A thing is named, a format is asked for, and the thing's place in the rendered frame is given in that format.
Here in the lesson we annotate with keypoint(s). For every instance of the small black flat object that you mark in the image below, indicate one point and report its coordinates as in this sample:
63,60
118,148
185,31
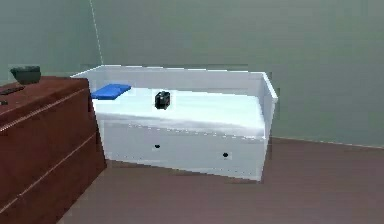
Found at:
2,103

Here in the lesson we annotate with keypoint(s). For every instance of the small black box clock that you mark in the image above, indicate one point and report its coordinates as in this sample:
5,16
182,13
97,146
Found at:
162,100

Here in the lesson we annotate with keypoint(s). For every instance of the blue pillow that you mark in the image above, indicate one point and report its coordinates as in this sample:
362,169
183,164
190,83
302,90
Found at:
110,91

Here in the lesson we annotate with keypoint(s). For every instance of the brown chest of drawers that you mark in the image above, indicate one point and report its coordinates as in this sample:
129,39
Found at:
40,140

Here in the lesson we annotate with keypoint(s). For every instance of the white bed with drawers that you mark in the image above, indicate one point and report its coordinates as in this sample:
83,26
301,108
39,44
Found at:
200,143

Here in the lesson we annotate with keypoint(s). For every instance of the dark grey bowl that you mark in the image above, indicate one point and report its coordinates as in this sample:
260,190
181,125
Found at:
26,74

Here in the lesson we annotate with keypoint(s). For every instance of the black remote control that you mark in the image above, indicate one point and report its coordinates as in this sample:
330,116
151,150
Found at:
11,90

